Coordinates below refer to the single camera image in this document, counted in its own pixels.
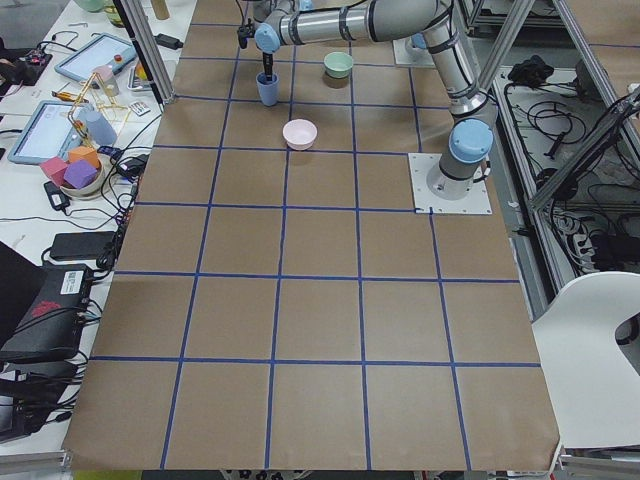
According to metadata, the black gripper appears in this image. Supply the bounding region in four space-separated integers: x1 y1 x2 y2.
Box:
237 19 277 84

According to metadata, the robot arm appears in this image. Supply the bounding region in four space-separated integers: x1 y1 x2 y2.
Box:
237 0 497 200

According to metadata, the mint green bowl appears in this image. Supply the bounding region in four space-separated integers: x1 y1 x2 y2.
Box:
323 51 354 79

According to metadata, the pink bowl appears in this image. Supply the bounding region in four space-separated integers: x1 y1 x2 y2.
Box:
282 119 318 151

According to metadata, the cardboard tube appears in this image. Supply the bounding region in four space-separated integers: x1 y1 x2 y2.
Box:
151 0 170 21

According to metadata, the teach pendant tablet far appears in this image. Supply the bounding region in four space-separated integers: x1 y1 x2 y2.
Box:
54 33 137 82

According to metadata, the teach pendant tablet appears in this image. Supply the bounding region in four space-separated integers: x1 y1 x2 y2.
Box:
54 33 137 82
8 100 82 165

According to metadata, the pink cup on desk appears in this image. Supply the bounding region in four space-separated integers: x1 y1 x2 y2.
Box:
93 65 114 86

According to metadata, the light blue cylinder cup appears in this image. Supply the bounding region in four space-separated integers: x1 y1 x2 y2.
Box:
85 110 117 146

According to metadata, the bowl of foam cubes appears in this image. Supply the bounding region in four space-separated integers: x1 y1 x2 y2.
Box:
40 146 106 200

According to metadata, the teach pendant tablet near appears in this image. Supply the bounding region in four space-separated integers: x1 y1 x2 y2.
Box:
8 100 82 165

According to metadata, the black power adapter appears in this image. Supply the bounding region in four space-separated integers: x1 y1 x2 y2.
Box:
49 231 115 261

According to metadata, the white chair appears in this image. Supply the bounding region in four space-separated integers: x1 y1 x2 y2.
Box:
532 271 639 449

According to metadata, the aluminium frame post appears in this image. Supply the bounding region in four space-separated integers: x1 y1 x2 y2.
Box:
114 0 175 105

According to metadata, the gold wire rack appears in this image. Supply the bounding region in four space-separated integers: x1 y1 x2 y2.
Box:
68 73 131 146

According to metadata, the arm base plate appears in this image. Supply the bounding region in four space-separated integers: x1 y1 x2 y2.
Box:
408 153 492 215

